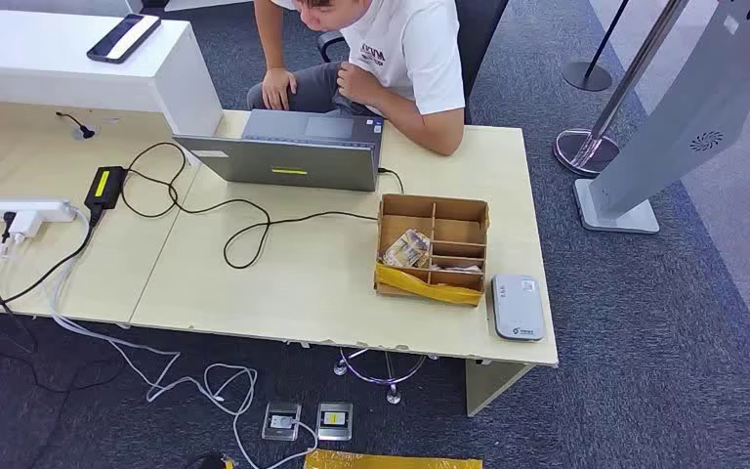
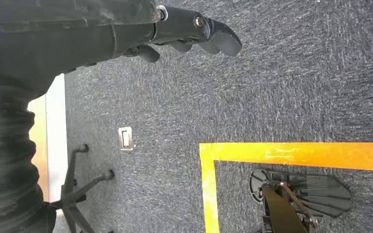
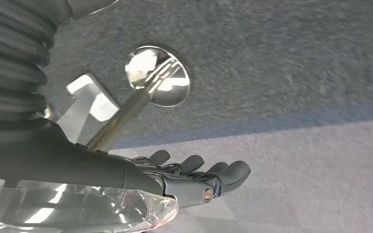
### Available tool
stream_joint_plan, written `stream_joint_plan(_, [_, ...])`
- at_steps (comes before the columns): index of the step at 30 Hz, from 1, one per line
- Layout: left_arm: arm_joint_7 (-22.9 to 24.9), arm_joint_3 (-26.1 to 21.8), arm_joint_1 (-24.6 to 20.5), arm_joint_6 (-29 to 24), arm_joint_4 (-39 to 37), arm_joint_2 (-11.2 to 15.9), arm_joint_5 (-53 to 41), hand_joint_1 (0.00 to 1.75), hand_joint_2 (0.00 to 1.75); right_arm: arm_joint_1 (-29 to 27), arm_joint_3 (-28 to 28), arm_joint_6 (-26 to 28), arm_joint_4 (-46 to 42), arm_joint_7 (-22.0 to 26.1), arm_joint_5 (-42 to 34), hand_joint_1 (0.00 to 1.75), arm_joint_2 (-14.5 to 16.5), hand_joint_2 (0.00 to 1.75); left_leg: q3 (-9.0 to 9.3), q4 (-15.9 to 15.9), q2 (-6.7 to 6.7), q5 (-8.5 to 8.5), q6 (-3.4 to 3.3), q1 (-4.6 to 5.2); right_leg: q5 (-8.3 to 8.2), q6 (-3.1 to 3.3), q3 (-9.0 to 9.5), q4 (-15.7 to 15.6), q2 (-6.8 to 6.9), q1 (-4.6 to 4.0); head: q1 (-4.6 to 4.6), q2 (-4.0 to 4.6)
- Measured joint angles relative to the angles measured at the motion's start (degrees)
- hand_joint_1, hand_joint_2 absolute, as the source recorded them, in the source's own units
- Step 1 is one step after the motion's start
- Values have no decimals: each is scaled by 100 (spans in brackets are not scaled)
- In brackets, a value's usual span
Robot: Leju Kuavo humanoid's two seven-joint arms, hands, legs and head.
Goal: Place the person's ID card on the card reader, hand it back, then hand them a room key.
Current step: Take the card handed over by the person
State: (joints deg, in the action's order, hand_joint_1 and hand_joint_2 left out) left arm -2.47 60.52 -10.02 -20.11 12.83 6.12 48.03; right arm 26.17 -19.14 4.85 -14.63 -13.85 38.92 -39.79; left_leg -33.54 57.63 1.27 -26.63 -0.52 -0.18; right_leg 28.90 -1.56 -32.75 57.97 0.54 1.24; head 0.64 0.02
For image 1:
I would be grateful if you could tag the chrome stool base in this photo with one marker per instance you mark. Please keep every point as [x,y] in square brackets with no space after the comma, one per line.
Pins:
[393,395]

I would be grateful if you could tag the person's right forearm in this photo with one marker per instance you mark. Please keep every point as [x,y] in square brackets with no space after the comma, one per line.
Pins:
[269,39]

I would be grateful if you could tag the black stanchion post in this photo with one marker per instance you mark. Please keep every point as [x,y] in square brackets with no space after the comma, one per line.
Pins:
[586,76]

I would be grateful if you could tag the chrome stanchion post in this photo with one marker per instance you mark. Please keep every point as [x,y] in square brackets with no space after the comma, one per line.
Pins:
[585,152]

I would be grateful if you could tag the black power adapter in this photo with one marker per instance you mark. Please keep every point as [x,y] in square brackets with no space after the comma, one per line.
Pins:
[104,188]

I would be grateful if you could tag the white card pile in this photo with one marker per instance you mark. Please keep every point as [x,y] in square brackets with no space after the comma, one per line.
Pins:
[464,267]

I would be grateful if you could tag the person's left hand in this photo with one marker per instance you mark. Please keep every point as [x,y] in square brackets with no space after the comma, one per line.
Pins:
[359,85]

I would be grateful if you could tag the white raised counter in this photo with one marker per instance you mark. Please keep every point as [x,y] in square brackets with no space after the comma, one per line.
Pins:
[38,71]

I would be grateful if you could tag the white charger plug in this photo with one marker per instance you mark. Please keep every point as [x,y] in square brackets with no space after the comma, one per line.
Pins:
[24,223]

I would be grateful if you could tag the steel floor socket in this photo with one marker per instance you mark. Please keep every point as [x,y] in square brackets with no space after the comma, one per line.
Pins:
[335,421]
[282,421]

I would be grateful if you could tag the black smartphone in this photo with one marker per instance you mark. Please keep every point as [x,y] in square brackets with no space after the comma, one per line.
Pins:
[123,39]

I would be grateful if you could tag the grey card reader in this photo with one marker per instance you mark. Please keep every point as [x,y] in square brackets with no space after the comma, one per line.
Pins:
[517,307]

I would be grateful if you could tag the black yellow plug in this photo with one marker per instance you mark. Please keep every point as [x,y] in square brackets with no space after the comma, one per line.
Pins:
[220,463]

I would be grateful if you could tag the black office chair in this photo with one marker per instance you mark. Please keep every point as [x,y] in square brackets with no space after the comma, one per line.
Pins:
[478,39]

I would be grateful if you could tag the yellow floor tape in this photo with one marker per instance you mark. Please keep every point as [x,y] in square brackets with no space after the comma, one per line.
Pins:
[388,462]

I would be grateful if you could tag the grey kiosk stand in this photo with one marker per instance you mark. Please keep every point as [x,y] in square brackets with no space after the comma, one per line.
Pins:
[692,110]

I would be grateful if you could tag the person's left forearm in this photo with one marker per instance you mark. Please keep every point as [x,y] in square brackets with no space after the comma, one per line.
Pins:
[423,126]

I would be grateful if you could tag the grey laptop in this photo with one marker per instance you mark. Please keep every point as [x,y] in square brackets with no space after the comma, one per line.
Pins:
[284,165]

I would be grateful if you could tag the person's right hand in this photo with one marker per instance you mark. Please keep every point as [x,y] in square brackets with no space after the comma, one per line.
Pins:
[280,89]

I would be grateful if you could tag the cardboard divider box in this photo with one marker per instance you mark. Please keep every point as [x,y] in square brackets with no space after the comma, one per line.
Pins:
[459,230]

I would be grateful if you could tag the person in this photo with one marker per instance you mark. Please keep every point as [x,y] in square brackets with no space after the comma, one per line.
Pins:
[407,45]

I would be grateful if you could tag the wooden desk side panel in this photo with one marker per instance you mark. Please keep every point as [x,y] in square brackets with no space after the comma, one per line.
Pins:
[488,385]

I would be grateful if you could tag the white power strip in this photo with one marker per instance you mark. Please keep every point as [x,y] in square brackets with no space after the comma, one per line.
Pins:
[25,208]

